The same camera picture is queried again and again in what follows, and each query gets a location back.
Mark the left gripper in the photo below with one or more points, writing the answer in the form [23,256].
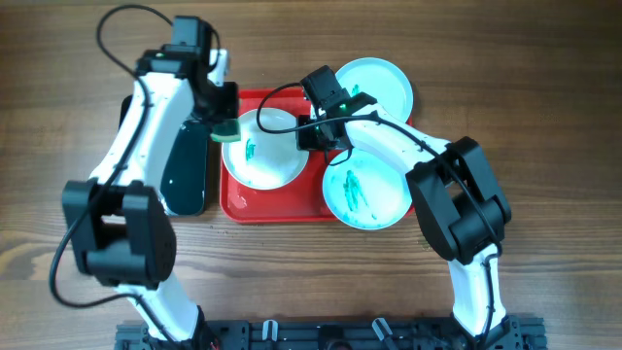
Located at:
[226,108]

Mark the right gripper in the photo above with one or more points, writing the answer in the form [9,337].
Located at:
[304,143]

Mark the green yellow sponge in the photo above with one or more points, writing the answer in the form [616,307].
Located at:
[227,131]

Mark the light blue plate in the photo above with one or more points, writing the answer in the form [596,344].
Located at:
[364,192]
[382,80]

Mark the white round plate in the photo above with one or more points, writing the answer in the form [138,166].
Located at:
[260,160]

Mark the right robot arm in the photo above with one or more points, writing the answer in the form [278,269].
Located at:
[459,204]

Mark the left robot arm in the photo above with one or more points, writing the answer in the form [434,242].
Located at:
[117,225]

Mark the dark green water tray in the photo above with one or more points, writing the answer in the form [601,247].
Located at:
[171,156]

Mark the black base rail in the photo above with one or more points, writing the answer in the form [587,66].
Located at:
[514,332]

